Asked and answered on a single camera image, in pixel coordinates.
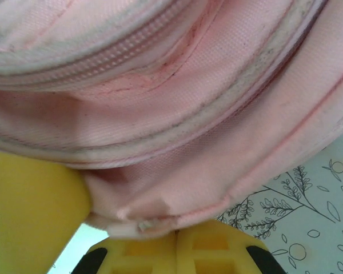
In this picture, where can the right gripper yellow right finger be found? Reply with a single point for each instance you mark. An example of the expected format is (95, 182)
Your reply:
(217, 251)

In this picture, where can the floral tablecloth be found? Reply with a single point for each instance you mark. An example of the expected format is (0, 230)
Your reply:
(317, 228)

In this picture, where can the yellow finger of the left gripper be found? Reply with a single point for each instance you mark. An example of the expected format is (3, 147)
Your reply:
(31, 205)

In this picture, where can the pink student backpack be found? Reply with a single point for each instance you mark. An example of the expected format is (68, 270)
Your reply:
(160, 114)

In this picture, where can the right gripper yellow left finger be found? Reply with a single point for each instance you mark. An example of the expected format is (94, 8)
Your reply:
(148, 257)

